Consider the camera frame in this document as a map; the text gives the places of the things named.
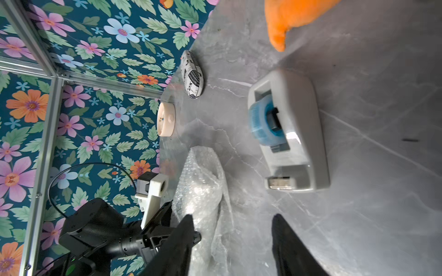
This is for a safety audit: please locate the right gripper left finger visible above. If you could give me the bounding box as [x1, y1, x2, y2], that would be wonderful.
[139, 215, 195, 276]

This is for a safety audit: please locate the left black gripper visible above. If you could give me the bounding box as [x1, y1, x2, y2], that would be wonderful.
[139, 201, 201, 262]

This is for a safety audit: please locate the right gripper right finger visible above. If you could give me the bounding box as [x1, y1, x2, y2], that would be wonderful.
[272, 214, 328, 276]

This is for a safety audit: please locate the clear bubble wrap sheet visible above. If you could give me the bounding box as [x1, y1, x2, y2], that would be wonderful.
[172, 146, 234, 276]

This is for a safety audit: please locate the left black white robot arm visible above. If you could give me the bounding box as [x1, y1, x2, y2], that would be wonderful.
[37, 198, 201, 276]

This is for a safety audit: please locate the pink round alarm clock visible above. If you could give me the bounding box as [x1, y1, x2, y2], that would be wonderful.
[157, 102, 176, 137]

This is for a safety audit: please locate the blue tape roll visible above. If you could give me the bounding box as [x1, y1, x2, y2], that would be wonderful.
[249, 94, 286, 147]

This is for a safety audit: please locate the white grey remote device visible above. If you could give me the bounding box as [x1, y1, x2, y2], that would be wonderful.
[247, 69, 330, 193]

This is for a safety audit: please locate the silver toy car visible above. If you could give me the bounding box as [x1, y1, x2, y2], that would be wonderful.
[180, 50, 204, 99]

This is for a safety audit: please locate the orange shark plush toy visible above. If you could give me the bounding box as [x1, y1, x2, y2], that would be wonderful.
[264, 0, 340, 52]

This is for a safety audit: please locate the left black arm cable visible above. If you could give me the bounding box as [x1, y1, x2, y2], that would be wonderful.
[47, 162, 137, 218]

